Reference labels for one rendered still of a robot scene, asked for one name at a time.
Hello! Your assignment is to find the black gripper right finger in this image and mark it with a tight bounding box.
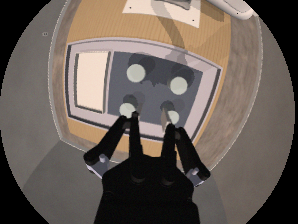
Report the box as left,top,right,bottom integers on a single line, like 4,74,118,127
160,108,211,187

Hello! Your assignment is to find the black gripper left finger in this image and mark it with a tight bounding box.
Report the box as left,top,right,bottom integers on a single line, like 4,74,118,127
83,103,147,183

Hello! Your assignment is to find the clear glass jar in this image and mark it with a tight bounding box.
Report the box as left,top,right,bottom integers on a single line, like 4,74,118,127
127,64,146,82
167,76,187,95
162,104,179,124
120,98,138,118

